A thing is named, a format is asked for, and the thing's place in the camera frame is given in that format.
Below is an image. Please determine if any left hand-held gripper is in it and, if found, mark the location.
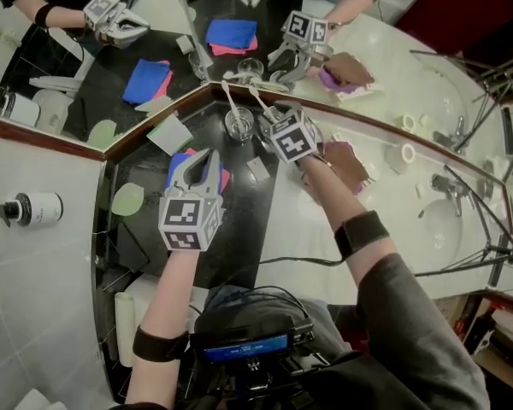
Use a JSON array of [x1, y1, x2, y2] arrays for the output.
[[157, 147, 226, 254]]

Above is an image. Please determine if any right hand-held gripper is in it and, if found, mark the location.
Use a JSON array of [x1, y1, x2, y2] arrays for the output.
[[257, 99, 321, 164]]

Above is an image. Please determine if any white toothbrush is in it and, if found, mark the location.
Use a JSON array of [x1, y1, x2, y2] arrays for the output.
[[247, 85, 280, 124], [220, 79, 242, 132]]

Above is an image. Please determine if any clear glass cup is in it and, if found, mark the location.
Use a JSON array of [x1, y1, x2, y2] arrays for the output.
[[223, 105, 257, 144]]

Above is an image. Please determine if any person's right forearm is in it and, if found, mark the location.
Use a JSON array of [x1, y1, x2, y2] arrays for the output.
[[299, 155, 395, 292]]

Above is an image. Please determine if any person's left forearm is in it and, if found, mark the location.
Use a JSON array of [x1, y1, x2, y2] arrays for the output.
[[125, 248, 198, 406]]

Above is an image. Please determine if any blue cloth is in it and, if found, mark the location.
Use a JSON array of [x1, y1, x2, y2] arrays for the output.
[[165, 151, 226, 196]]

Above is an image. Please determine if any pink cloth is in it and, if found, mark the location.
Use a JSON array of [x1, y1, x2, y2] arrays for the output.
[[183, 146, 232, 195]]

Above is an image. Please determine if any small grey block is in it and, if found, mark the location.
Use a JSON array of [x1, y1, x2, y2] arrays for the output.
[[245, 156, 270, 183]]

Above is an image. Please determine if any pale green round pad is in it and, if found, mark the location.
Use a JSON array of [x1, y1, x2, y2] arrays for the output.
[[110, 182, 145, 218]]

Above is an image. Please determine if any brown cloth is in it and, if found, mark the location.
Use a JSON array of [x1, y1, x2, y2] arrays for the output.
[[323, 140, 371, 194]]

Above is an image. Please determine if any black box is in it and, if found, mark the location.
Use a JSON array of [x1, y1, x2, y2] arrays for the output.
[[114, 221, 151, 272]]

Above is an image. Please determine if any black right wristband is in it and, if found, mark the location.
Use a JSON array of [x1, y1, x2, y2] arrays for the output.
[[333, 209, 391, 261]]

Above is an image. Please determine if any black wristband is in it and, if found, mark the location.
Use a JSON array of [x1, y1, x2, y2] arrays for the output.
[[333, 209, 391, 261], [132, 325, 192, 364]]

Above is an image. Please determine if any white bottle black pump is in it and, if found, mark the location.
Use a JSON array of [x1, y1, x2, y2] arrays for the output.
[[0, 191, 65, 231]]

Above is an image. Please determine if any white paper roll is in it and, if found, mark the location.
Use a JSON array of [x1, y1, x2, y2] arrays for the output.
[[113, 291, 137, 369]]

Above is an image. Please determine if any black left wristband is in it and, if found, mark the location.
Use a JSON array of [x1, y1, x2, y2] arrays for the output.
[[132, 325, 192, 364]]

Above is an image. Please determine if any black chest device with screen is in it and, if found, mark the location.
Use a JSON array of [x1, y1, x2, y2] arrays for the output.
[[189, 313, 316, 403]]

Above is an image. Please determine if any chrome faucet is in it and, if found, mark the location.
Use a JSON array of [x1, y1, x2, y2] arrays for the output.
[[428, 173, 476, 218]]

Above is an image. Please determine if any white sink basin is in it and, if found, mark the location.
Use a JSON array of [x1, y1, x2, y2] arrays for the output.
[[417, 197, 466, 266]]

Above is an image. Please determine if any dark red cabinet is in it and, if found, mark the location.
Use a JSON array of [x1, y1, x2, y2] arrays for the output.
[[395, 0, 513, 62]]

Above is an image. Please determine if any black tripod stand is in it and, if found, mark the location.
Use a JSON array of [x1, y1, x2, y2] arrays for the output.
[[413, 163, 513, 290]]

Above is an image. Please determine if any person's dark grey shirt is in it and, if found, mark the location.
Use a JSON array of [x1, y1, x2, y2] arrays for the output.
[[183, 252, 493, 410]]

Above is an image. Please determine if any wall mirror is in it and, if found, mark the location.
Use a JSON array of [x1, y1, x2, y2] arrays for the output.
[[0, 0, 513, 187]]

